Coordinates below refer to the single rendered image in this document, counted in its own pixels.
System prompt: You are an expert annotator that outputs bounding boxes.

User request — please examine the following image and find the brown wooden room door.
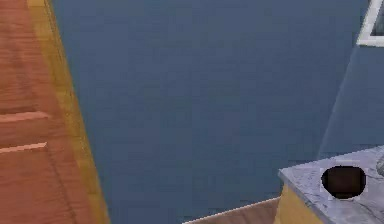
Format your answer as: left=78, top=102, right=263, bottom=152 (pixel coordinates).
left=0, top=0, right=112, bottom=224

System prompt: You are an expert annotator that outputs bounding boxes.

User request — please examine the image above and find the dark brown round bowl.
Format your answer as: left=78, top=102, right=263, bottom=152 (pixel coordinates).
left=320, top=165, right=367, bottom=200

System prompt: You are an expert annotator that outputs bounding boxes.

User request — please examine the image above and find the grey round metal object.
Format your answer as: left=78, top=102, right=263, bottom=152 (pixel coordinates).
left=376, top=154, right=384, bottom=178

